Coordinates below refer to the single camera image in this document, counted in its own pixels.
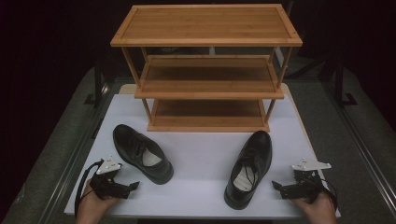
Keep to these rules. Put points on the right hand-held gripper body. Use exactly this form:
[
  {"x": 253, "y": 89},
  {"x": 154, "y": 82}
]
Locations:
[{"x": 306, "y": 186}]

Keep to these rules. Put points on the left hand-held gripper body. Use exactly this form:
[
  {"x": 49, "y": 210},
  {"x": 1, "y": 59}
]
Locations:
[{"x": 104, "y": 186}]

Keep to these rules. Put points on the black leather shoe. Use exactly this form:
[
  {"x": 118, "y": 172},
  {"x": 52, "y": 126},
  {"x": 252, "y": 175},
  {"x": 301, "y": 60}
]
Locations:
[
  {"x": 258, "y": 149},
  {"x": 130, "y": 146}
]

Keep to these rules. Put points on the wooden three-tier shoe rack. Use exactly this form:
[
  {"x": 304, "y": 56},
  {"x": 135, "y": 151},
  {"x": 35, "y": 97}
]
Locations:
[{"x": 205, "y": 25}]

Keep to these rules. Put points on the person's left hand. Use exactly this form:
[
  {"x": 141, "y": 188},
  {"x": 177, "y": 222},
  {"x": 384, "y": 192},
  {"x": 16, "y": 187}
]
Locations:
[{"x": 91, "y": 208}]

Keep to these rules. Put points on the person's right hand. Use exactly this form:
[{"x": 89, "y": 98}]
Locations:
[{"x": 320, "y": 211}]

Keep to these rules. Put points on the white table sheet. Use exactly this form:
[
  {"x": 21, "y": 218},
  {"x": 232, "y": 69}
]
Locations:
[{"x": 199, "y": 161}]

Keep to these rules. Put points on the black metal stand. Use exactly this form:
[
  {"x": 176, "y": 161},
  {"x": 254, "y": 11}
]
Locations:
[
  {"x": 341, "y": 84},
  {"x": 98, "y": 84}
]

